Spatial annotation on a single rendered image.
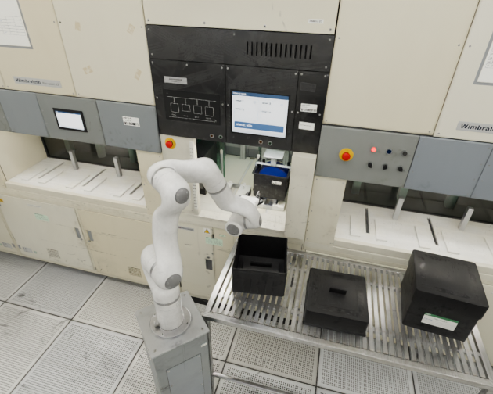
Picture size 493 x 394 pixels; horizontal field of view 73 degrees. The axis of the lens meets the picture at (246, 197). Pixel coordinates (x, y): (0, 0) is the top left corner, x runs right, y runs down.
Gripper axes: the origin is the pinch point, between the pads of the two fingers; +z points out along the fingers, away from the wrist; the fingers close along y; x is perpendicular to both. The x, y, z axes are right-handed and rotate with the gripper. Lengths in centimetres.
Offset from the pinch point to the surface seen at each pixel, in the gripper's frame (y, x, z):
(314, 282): 39, -33, -20
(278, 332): 28, -43, -46
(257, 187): -7.1, -17.2, 34.5
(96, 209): -116, -42, 7
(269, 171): -2.3, -9.9, 44.3
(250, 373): 11, -119, -29
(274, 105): 5.0, 44.4, 13.5
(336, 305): 52, -33, -30
